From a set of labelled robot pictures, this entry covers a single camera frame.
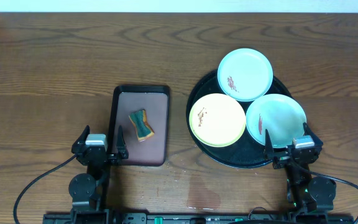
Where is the light blue plate top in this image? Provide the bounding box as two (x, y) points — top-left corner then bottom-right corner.
(217, 48), (273, 101)

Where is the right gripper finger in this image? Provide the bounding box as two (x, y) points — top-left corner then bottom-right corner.
(303, 123), (323, 152)
(264, 129), (274, 160)

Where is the green and yellow sponge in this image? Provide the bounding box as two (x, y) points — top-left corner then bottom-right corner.
(129, 110), (155, 142)

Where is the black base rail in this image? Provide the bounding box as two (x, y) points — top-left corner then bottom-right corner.
(42, 212), (355, 224)

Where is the yellow plate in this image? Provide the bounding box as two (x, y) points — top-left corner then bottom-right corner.
(188, 93), (246, 147)

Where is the left black cable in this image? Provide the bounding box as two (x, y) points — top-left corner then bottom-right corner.
(12, 154), (78, 224)

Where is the round black tray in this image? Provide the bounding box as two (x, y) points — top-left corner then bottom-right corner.
(185, 68), (295, 169)

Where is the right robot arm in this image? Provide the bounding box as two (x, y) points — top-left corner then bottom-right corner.
(264, 123), (336, 223)

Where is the light green plate right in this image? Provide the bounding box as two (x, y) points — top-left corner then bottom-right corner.
(246, 94), (306, 148)

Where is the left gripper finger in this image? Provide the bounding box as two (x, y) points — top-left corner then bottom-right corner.
(116, 126), (129, 159)
(71, 125), (90, 154)

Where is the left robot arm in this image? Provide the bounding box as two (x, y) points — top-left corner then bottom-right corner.
(68, 126), (129, 224)

